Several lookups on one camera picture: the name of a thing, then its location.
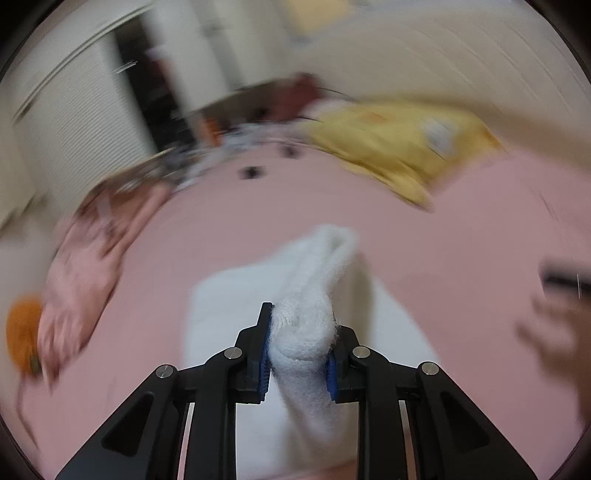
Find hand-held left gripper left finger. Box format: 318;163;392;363
55;302;275;480

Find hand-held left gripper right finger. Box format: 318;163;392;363
323;325;539;480

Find white fuzzy sweater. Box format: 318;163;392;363
185;224;441;472

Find person's right hand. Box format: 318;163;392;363
515;295;591;416

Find pink bed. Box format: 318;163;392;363
0;138;591;480

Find pink quilt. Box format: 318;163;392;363
37;180;171;388

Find yellow cloth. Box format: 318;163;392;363
305;99;504;210

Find cream padded headboard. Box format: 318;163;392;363
295;0;583;153

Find orange plush toy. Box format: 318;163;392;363
6;298;42;377

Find brown cloth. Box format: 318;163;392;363
272;74;333;118

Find white slatted wardrobe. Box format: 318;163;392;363
9;9;158;208

